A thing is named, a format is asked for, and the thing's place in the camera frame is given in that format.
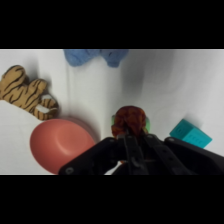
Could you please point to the red ball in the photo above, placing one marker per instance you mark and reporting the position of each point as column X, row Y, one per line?
column 130, row 120

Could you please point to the pink bowl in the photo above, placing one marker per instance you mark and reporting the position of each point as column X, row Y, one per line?
column 60, row 145

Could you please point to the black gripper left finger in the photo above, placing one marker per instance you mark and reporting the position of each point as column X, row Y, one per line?
column 100, row 156

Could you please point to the teal block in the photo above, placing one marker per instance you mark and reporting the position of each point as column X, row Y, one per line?
column 191, row 134

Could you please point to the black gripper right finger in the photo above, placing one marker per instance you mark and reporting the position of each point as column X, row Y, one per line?
column 186, row 160

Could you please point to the blue plush toy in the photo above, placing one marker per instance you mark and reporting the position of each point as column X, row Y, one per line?
column 83, row 56

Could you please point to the tiger striped plush toy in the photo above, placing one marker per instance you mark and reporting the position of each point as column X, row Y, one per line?
column 23, row 91

